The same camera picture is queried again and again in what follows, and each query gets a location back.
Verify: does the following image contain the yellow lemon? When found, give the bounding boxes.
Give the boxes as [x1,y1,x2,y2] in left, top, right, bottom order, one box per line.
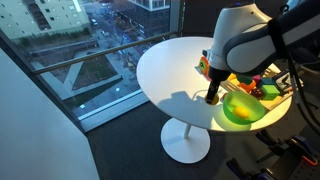
[232,105,251,120]

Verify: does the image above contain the beige building outside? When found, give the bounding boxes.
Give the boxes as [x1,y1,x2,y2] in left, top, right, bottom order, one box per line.
[0,0,92,42]

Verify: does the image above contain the translucent green plastic bowl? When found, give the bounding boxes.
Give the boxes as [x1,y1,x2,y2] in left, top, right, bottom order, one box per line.
[222,90,267,126]

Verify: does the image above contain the white table pedestal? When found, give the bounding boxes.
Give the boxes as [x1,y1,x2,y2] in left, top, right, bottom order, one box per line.
[160,117,212,165]

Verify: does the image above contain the black and white toy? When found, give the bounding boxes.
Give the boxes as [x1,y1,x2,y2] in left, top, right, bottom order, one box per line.
[273,69,295,93]

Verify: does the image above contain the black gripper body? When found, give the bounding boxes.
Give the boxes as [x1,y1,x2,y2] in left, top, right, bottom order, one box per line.
[207,66,232,85]

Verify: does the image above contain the dark green toy fruit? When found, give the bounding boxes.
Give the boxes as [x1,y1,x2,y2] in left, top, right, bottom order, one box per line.
[236,75,254,85]

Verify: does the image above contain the green toy cube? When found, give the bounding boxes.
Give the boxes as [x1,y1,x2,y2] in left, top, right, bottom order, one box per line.
[260,84,281,100]

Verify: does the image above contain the dark purple plum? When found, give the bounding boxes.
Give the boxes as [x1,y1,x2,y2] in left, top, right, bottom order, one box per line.
[250,87,266,100]

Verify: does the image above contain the yellow round fruit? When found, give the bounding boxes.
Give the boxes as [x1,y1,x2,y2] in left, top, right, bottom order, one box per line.
[204,94,221,106]

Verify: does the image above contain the orange fruit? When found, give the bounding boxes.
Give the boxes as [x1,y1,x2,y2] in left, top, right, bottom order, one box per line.
[239,79,257,94]

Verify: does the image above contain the orange toy block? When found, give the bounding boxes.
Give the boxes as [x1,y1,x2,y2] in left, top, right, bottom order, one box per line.
[198,55,211,77]

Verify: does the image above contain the metal window railing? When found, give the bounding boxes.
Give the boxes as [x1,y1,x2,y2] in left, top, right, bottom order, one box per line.
[32,30,179,75]

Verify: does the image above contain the blue toy cube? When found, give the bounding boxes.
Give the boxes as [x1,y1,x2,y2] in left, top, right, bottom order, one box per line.
[258,77,276,87]

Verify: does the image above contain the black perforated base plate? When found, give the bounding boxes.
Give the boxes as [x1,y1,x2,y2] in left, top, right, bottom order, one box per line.
[266,154,320,180]

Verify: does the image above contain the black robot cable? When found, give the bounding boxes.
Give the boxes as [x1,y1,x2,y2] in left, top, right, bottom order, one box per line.
[267,18,320,135]

